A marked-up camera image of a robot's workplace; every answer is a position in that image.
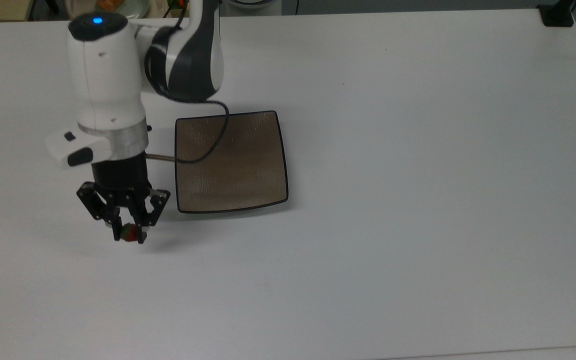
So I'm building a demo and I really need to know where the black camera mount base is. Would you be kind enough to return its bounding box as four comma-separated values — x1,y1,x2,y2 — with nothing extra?
537,0,576,28

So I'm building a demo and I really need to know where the square brown ceramic plate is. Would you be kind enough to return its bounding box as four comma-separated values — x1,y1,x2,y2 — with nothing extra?
174,110,290,215

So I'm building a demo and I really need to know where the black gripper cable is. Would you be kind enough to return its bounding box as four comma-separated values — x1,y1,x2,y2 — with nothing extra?
144,25,231,165

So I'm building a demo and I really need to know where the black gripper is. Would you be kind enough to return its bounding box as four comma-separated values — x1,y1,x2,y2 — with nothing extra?
76,153,172,245

